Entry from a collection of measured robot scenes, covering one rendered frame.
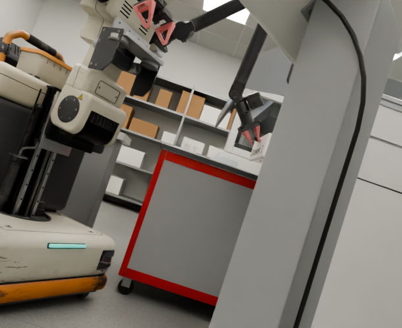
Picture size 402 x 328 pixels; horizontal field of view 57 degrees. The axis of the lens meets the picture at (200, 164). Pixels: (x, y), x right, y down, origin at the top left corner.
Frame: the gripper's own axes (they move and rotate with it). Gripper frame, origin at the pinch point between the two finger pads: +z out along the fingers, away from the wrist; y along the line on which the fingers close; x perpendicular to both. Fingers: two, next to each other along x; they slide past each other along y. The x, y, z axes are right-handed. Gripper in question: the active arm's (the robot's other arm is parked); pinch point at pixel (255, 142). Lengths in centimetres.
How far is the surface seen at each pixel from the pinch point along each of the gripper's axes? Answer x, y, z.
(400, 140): -51, 34, 17
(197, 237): 13, -41, 33
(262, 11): -103, -12, -21
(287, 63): 85, 59, -44
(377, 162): -52, 24, 20
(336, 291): -53, -4, 54
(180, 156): 13.2, -34.5, -6.9
